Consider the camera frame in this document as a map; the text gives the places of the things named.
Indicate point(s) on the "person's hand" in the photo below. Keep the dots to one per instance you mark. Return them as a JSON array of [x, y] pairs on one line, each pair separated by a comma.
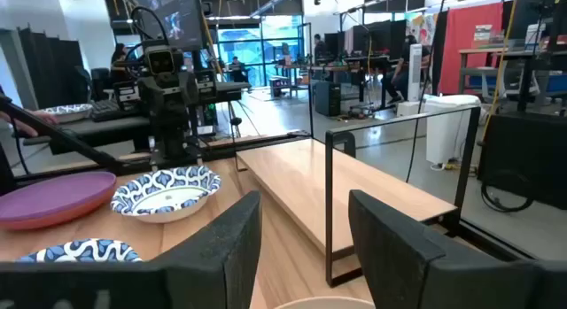
[[44, 117]]

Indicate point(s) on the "dark grey desk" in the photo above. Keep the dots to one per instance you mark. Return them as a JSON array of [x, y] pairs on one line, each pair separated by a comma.
[[111, 125]]

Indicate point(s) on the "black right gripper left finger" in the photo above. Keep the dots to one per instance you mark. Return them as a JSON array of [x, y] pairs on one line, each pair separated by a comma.
[[212, 264]]

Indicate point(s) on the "person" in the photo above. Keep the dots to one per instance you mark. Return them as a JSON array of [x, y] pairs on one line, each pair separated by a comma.
[[320, 45], [401, 70], [237, 69], [118, 56]]

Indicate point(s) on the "black keyboard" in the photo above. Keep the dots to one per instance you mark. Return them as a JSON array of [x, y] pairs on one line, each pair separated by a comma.
[[105, 110]]

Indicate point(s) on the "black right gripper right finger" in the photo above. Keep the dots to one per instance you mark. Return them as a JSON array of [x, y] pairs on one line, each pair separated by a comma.
[[390, 264]]

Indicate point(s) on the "colourful poster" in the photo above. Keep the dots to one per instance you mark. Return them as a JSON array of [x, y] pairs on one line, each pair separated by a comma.
[[423, 30]]

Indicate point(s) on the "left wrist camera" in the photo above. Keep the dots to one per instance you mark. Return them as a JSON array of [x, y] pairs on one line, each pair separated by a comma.
[[160, 61]]

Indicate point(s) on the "black metal rig frame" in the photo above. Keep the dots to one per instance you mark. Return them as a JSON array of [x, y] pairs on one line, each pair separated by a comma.
[[66, 140]]

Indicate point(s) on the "white bin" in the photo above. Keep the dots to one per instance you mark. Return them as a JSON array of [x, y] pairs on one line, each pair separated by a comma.
[[447, 132]]

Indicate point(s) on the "black curtain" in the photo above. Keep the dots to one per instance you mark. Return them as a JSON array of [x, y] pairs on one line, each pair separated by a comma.
[[53, 65]]

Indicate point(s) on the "beige plastic plate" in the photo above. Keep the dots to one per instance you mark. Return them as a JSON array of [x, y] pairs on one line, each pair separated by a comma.
[[325, 303]]

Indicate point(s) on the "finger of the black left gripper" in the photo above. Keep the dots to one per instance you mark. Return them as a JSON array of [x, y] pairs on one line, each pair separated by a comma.
[[179, 129], [163, 129]]

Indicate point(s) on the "wooden shelf with black frame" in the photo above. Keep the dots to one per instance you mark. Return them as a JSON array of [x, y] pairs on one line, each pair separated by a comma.
[[310, 180]]

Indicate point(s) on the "blue patterned paper bowl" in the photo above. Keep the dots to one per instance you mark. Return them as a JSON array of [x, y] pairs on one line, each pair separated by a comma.
[[164, 196], [80, 251], [66, 112]]

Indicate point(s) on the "black partition row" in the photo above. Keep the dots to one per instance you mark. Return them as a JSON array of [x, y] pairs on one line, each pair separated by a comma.
[[381, 39]]

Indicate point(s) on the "red partition curtain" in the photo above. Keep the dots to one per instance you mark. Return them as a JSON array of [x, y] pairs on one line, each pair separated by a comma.
[[460, 56]]

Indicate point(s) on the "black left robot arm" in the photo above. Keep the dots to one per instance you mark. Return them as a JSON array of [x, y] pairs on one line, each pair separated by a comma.
[[177, 160]]

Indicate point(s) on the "black computer tower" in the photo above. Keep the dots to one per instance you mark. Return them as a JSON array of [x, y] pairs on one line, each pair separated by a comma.
[[328, 98]]

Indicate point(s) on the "large dark wall screen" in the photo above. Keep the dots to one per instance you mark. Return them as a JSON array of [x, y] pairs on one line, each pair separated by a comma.
[[177, 17]]

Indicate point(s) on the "white power strip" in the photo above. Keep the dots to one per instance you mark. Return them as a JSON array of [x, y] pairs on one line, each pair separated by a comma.
[[438, 166]]

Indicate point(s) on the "white tower fan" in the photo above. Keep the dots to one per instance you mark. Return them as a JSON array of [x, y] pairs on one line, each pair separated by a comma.
[[415, 74]]

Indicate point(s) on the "black equipment case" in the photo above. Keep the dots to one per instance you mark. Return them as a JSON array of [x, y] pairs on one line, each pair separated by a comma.
[[527, 154]]

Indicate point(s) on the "wooden workbench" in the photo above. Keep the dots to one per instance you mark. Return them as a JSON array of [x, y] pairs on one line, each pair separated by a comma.
[[480, 51]]

